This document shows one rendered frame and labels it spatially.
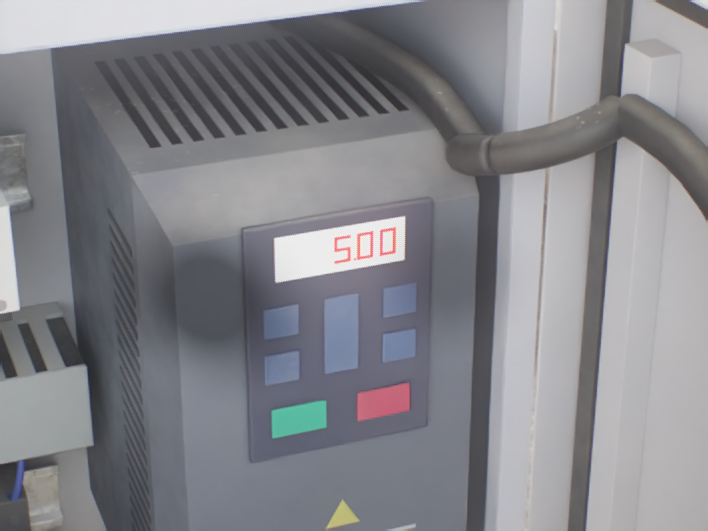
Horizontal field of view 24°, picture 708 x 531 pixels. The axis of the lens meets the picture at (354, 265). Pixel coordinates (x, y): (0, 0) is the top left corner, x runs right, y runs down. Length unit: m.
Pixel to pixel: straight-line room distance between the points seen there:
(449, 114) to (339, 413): 0.12
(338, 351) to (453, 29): 0.14
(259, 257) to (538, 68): 0.12
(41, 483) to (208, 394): 0.22
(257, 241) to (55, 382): 0.17
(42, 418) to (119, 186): 0.15
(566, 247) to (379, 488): 0.12
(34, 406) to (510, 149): 0.26
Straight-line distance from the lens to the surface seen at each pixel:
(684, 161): 0.53
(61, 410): 0.72
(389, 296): 0.60
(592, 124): 0.55
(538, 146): 0.55
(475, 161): 0.56
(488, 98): 0.63
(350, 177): 0.60
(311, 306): 0.59
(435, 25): 0.67
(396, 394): 0.63
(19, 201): 0.73
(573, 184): 0.61
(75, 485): 0.82
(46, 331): 0.74
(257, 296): 0.59
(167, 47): 0.70
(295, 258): 0.58
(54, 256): 0.76
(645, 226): 0.57
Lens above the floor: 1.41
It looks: 28 degrees down
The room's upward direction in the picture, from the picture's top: straight up
